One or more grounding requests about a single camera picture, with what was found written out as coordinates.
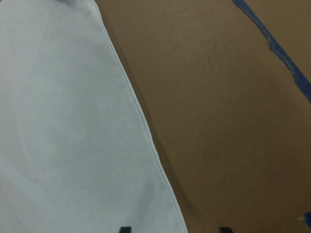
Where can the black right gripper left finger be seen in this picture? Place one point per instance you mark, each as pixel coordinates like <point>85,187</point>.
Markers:
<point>126,229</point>

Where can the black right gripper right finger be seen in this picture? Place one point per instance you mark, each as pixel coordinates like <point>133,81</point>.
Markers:
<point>225,230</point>

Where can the light blue t-shirt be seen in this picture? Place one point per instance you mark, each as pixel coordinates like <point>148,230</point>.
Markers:
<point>76,152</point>

